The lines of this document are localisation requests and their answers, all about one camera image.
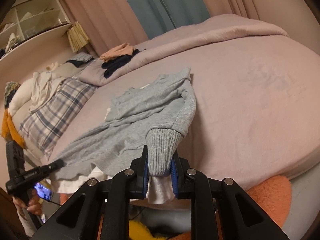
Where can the blue curtain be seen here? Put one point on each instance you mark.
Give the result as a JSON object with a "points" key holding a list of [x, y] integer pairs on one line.
{"points": [[162, 7]]}

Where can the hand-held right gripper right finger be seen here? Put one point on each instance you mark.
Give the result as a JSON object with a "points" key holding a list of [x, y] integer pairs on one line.
{"points": [[174, 180]]}

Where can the peach garment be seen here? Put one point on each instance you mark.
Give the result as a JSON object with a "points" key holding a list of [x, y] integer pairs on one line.
{"points": [[117, 51]]}

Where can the white wall shelf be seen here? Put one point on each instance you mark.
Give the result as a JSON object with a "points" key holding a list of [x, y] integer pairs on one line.
{"points": [[32, 38]]}

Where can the pink folded blanket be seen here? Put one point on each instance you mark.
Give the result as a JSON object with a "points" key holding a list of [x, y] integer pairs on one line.
{"points": [[200, 35]]}

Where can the smartphone with lit screen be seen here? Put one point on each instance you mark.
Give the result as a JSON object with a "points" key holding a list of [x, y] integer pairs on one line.
{"points": [[45, 192]]}

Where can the orange fluffy cushion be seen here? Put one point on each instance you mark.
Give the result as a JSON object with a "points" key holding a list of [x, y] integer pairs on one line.
{"points": [[267, 200]]}

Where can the cream pillow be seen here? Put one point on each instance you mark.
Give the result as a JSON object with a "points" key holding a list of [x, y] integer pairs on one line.
{"points": [[21, 97]]}

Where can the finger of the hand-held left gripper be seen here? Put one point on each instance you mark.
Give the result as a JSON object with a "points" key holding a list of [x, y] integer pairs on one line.
{"points": [[56, 165]]}

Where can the dark navy garment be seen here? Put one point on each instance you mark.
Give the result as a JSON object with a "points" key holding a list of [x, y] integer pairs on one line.
{"points": [[117, 66]]}

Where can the yellow fluffy cloth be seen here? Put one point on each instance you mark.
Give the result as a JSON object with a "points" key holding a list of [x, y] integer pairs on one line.
{"points": [[140, 230]]}

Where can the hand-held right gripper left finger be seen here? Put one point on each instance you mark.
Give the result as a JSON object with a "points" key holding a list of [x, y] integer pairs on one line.
{"points": [[145, 177]]}

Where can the small blue plaid pillow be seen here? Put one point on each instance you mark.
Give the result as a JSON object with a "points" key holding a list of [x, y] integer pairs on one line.
{"points": [[81, 57]]}

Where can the person's left hand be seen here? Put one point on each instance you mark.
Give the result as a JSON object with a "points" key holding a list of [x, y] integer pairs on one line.
{"points": [[33, 207]]}

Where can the large plaid pillow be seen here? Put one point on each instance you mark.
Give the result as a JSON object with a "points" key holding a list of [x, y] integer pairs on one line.
{"points": [[55, 115]]}

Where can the white clothes pile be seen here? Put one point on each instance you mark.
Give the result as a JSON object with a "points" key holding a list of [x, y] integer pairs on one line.
{"points": [[42, 90]]}

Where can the person's left forearm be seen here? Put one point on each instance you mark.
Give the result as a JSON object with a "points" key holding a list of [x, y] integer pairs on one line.
{"points": [[27, 223]]}

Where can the beige pillow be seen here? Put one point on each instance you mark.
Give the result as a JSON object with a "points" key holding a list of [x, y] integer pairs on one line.
{"points": [[66, 70]]}

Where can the yellow striped hanging cloth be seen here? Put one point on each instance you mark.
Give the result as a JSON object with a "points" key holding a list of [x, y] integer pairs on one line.
{"points": [[77, 37]]}

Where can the floral patterned cloth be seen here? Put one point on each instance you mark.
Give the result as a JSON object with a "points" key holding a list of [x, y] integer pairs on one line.
{"points": [[11, 91]]}

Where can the grey printed sweatshirt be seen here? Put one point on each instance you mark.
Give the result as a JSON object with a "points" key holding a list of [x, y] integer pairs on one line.
{"points": [[140, 110]]}

